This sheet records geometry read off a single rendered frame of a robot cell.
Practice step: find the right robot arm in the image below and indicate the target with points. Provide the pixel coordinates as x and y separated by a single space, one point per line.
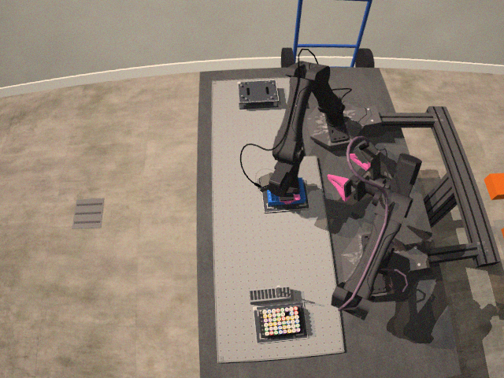
289 153

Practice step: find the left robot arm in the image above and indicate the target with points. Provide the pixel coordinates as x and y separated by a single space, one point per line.
368 274

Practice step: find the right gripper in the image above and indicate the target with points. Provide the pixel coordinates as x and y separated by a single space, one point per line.
294 188

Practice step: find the blue tube carrier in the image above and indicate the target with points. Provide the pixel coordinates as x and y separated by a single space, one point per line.
272 197

